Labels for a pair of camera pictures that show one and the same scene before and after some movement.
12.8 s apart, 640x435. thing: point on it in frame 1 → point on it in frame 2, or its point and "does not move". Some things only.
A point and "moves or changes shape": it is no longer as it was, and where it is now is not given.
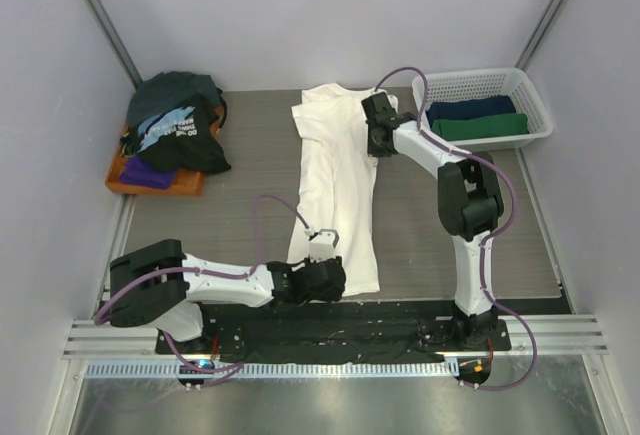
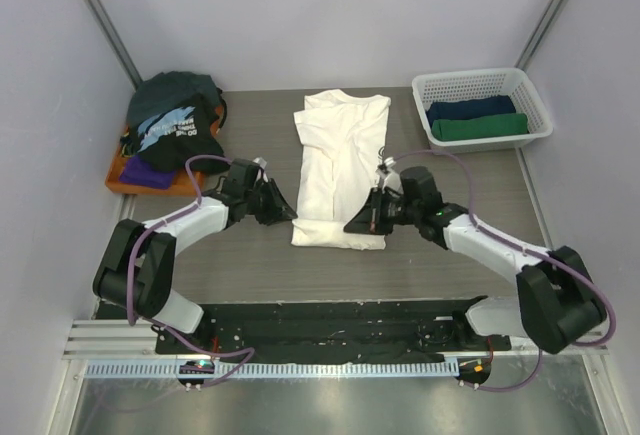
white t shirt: (337, 182) moves or changes shape
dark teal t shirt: (167, 91) does not move
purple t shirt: (136, 171) does not move
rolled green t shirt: (448, 129) does not move
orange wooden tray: (186, 183) does not move
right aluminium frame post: (554, 10) does not move
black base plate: (334, 331) does not move
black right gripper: (373, 118) → (382, 211)
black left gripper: (333, 296) → (278, 211)
